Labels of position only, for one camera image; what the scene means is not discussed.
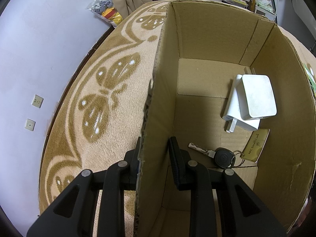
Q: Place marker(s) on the wall socket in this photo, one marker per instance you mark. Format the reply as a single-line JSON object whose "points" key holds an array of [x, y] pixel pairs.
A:
{"points": [[30, 124], [37, 101]]}

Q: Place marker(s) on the plastic bag of toys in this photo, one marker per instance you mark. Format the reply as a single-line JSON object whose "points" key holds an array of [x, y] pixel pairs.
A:
{"points": [[105, 10]]}

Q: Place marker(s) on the upper wall socket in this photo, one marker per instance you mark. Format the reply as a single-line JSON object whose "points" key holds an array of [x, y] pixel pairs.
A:
{"points": [[37, 101]]}

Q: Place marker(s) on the beige NFC card tag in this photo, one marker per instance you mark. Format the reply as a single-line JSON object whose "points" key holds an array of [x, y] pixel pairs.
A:
{"points": [[255, 145]]}

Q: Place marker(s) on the white phone charger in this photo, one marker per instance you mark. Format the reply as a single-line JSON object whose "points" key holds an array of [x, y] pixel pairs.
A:
{"points": [[232, 112]]}

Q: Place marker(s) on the brown cardboard box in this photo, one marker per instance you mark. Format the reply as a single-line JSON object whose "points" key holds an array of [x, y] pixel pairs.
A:
{"points": [[200, 47]]}

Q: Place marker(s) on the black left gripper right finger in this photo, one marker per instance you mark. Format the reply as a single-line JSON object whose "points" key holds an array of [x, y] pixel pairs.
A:
{"points": [[220, 200]]}

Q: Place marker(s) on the beige patterned carpet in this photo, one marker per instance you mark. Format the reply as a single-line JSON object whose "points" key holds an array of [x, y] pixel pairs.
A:
{"points": [[101, 116]]}

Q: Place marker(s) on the white square power adapter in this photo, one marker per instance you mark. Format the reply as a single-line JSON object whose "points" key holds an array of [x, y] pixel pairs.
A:
{"points": [[256, 97]]}

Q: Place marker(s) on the lower wall socket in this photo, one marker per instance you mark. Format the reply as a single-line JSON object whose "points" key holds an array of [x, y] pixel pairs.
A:
{"points": [[30, 124]]}

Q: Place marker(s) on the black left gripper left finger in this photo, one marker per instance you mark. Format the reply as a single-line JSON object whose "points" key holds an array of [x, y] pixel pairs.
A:
{"points": [[90, 196]]}

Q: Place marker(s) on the black car key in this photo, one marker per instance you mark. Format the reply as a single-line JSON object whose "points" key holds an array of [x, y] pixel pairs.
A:
{"points": [[221, 157]]}

